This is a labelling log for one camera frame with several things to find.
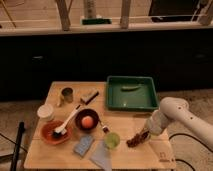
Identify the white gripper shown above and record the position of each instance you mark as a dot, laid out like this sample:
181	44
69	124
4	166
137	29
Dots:
152	127

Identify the dark purple grape bunch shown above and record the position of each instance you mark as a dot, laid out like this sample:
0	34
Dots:
137	139

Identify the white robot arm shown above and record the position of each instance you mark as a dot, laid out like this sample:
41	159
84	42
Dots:
177	109

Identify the green cup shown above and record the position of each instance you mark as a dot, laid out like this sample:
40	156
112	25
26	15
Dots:
112	140

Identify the green plastic tray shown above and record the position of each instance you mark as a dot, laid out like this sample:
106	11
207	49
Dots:
142	99

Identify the green pickle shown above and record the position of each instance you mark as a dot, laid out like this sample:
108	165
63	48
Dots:
130	88

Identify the small brown white object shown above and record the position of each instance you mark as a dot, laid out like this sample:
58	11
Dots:
104	127

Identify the light blue cloth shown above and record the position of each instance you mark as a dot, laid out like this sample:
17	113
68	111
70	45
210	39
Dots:
101	157

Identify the orange egg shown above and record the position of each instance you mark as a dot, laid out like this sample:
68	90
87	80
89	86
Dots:
87	122

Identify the blue sponge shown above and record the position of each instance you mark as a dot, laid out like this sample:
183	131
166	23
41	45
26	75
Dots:
84	144

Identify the wooden block eraser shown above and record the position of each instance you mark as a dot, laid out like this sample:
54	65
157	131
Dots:
88	97

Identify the dark brown bowl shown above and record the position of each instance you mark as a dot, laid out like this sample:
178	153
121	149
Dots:
86	112

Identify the wooden folding table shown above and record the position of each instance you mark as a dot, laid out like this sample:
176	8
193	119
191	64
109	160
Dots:
156	153

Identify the white dish brush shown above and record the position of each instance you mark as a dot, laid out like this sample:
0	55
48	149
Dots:
60	130

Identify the metal cup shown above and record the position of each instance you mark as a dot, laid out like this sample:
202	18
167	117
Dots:
67	94

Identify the orange bowl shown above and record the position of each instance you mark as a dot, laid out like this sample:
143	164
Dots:
47	130

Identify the white lidded container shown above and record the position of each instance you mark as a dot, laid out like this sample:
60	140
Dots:
45	112

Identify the green block on shelf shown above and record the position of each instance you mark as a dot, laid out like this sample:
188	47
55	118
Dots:
96	21

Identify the black pole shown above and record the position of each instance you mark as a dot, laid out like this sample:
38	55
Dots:
15	155

